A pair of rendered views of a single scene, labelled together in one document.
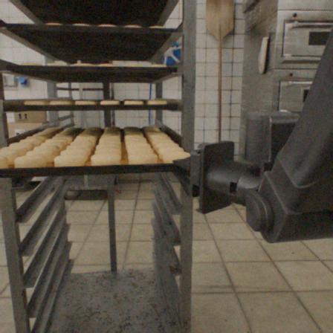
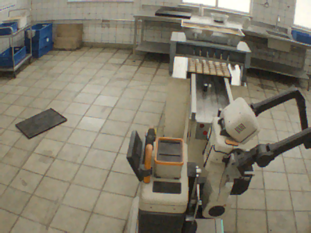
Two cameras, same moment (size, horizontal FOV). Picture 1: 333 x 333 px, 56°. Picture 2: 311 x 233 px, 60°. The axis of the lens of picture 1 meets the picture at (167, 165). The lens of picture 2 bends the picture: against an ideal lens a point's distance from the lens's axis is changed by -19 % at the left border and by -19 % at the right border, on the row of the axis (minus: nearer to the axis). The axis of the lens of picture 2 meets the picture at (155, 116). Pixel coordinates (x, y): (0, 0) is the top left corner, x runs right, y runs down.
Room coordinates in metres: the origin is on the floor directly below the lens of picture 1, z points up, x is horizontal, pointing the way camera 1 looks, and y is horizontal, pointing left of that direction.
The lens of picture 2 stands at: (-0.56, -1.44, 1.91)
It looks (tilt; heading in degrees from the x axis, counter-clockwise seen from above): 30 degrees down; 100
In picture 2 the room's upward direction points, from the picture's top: 4 degrees clockwise
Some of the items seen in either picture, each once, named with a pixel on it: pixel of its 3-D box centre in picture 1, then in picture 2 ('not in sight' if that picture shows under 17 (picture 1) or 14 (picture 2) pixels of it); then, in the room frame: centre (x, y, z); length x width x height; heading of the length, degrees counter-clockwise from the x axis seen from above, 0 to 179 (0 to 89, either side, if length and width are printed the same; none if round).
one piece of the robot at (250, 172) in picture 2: not in sight; (238, 167); (-0.31, 0.01, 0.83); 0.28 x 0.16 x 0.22; 98
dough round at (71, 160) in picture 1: (70, 162); not in sight; (0.52, 0.17, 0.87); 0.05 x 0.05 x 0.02
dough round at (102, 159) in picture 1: (105, 160); not in sight; (0.53, 0.11, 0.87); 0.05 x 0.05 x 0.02
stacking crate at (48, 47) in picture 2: not in sight; (38, 48); (-3.98, 3.72, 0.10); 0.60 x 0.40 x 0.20; 90
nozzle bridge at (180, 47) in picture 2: not in sight; (209, 57); (-0.58, 1.33, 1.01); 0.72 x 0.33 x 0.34; 6
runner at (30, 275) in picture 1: (53, 231); not in sight; (1.03, 0.41, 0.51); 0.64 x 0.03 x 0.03; 8
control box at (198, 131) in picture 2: not in sight; (212, 130); (-0.49, 0.47, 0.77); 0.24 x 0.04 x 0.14; 6
